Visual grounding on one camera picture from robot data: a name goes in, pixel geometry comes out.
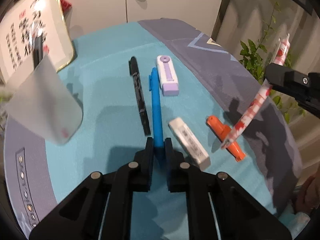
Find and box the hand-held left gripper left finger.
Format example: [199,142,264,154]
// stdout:
[29,137,153,240]

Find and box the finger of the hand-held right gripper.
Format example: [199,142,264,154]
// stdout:
[265,63,320,117]

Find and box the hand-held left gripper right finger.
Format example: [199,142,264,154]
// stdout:
[164,137,293,240]

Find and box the red floral pen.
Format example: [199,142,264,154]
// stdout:
[220,33,291,150]

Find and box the blue pen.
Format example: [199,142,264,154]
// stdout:
[149,67,166,173]

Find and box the orange marker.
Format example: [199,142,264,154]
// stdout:
[206,115,247,162]

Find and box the black marker pen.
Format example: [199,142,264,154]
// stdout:
[128,56,151,135]

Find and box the purple and white eraser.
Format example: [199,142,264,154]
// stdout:
[156,54,180,97]

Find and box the frosted plastic cup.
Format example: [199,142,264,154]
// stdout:
[5,55,83,146]

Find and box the green potted plant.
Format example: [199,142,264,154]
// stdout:
[239,1,308,125]

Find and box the teal and grey desk mat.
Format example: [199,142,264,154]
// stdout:
[4,17,303,235]

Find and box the white lower cabinet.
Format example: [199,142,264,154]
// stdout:
[56,0,227,40]

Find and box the red hanging ornament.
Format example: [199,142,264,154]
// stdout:
[59,0,73,13]

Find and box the white calligraphy sign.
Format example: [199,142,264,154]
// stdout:
[0,0,75,85]

